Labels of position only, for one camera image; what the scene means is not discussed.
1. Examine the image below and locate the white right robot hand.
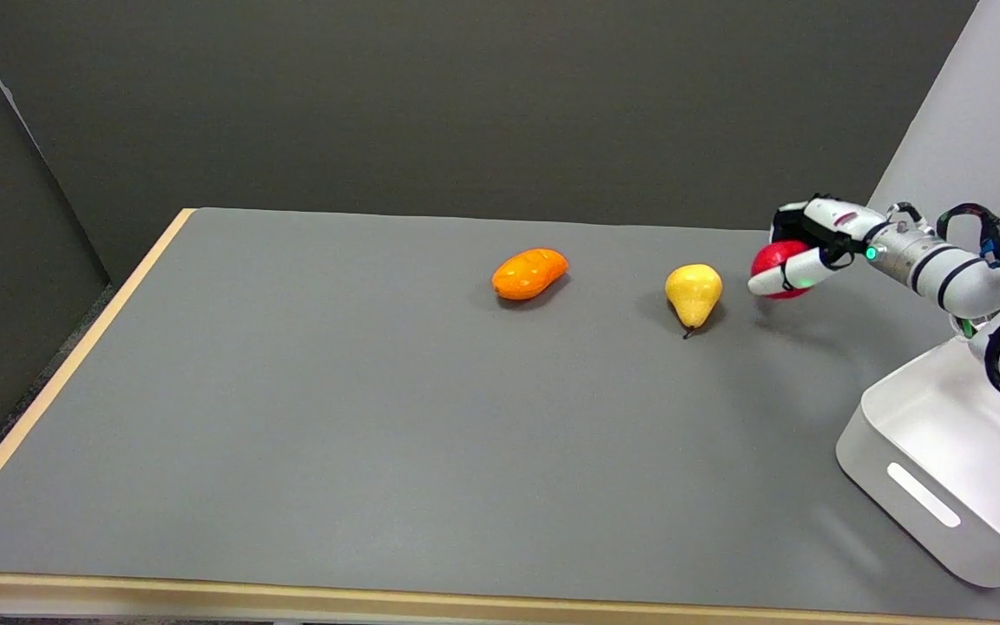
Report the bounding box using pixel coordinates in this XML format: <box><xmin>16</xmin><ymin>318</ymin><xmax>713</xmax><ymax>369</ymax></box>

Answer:
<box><xmin>747</xmin><ymin>196</ymin><xmax>891</xmax><ymax>299</ymax></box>

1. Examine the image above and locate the yellow pear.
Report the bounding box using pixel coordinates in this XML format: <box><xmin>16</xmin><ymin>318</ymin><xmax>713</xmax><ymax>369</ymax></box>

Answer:
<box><xmin>664</xmin><ymin>264</ymin><xmax>724</xmax><ymax>340</ymax></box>

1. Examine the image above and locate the white plastic bin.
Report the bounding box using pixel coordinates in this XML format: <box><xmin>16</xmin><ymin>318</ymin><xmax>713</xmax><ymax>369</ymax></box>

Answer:
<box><xmin>835</xmin><ymin>334</ymin><xmax>1000</xmax><ymax>589</ymax></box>

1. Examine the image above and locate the orange mango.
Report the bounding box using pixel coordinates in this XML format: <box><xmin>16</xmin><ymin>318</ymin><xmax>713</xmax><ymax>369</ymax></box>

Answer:
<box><xmin>491</xmin><ymin>248</ymin><xmax>569</xmax><ymax>302</ymax></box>

